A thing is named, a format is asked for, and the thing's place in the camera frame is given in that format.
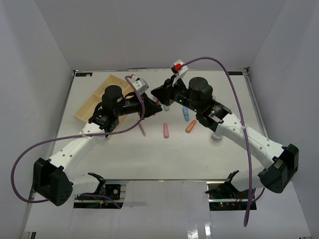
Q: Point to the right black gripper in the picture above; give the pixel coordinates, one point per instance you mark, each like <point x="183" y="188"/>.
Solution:
<point x="164" y="94"/>

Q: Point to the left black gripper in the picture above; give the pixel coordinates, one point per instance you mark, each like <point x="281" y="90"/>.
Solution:
<point x="150" y="106"/>

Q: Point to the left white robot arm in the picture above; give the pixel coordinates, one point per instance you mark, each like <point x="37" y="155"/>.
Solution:
<point x="52" y="176"/>

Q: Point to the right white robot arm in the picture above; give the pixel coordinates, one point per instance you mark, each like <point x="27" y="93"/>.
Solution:
<point x="278" y="163"/>

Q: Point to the pink highlighter pen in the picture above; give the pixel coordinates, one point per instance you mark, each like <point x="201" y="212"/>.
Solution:
<point x="142" y="129"/>

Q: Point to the pink correction tape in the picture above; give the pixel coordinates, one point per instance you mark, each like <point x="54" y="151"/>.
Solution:
<point x="165" y="130"/>

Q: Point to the beige compartment box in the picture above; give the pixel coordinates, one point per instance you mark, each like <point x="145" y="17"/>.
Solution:
<point x="91" y="112"/>

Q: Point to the right paperclip jar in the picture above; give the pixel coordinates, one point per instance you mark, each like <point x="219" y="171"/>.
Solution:
<point x="216" y="136"/>

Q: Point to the right black corner label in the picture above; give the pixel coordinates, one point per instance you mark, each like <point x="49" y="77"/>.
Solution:
<point x="235" y="73"/>

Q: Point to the black corner label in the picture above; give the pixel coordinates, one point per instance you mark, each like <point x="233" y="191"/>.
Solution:
<point x="235" y="73"/>
<point x="83" y="74"/>

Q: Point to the left black corner label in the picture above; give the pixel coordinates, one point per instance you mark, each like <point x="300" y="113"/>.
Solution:
<point x="83" y="74"/>

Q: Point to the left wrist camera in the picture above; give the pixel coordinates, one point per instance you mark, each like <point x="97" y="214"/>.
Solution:
<point x="140" y="84"/>

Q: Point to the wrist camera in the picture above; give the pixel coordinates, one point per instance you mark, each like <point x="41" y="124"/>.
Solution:
<point x="140" y="84"/>
<point x="178" y="71"/>

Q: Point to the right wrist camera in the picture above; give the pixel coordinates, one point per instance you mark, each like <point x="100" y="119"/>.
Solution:
<point x="178" y="71"/>

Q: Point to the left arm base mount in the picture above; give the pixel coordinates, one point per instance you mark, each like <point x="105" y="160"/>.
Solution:
<point x="107" y="193"/>

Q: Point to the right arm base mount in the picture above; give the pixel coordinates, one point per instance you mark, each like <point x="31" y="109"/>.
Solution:
<point x="225" y="197"/>

